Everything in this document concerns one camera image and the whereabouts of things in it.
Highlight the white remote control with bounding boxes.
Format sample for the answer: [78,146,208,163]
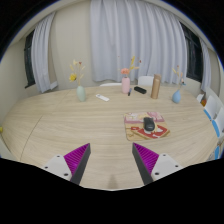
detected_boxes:
[95,93,110,102]

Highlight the wide white curtain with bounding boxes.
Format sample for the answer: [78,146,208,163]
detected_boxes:
[89,0,188,85]

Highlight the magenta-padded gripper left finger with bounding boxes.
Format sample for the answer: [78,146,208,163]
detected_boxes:
[42,142,92,186]

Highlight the black oblong case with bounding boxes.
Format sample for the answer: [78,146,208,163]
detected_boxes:
[133,86,148,95]

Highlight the yellow dried flower bunch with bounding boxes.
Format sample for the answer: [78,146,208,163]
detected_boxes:
[68,59,86,87]

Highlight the beige dried flower bunch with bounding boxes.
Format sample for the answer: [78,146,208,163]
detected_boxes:
[172,64,187,91]

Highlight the black computer mouse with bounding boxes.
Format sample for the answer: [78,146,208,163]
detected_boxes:
[143,116,156,133]

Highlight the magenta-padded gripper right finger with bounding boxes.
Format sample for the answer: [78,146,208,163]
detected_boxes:
[131,142,183,186]

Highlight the pink vase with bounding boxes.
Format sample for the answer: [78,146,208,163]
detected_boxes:
[121,76,131,95]

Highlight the white and blue chair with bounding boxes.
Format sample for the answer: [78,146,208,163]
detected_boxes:
[203,94,219,122]
[211,106,224,138]

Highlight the bronze drink bottle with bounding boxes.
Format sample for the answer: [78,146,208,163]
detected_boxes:
[150,73,162,100]

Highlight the light blue vase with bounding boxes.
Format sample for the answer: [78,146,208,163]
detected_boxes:
[171,89,182,104]

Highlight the narrow white curtain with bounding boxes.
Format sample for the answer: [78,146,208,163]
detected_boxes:
[199,39,211,93]
[31,12,57,94]

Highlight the pale green vase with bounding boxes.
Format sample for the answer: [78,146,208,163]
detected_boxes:
[76,85,87,103]

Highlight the dark window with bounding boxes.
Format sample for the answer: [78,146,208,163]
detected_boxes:
[23,29,37,89]
[181,23,203,83]

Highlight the cartoon-print mouse pad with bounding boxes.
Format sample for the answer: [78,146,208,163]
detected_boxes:
[123,111,171,142]

